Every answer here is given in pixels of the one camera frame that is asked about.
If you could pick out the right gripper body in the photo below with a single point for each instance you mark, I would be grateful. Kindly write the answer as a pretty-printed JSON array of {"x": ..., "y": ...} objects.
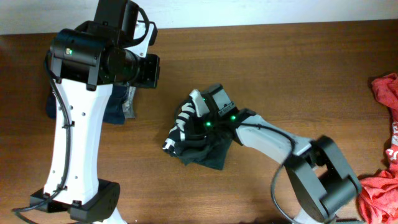
[{"x": 209, "y": 118}]

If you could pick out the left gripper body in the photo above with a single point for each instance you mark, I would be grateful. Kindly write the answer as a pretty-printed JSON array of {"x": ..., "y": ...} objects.
[{"x": 148, "y": 70}]

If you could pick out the dark green Nike t-shirt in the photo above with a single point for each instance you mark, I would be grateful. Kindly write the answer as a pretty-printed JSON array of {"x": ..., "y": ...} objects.
[{"x": 192, "y": 145}]

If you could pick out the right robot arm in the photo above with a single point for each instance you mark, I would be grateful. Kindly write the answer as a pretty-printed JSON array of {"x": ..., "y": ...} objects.
[{"x": 320, "y": 175}]

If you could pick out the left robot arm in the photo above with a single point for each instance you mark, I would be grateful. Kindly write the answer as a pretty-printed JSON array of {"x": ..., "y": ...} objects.
[{"x": 84, "y": 64}]

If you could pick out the folded grey garment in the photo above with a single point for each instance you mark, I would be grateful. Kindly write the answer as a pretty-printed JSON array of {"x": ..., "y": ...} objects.
[{"x": 127, "y": 105}]

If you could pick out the folded navy garment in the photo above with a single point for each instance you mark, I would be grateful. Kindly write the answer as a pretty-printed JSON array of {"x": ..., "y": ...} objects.
[{"x": 113, "y": 113}]

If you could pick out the red t-shirt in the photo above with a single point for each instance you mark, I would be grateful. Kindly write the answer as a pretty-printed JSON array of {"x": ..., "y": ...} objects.
[{"x": 377, "y": 202}]

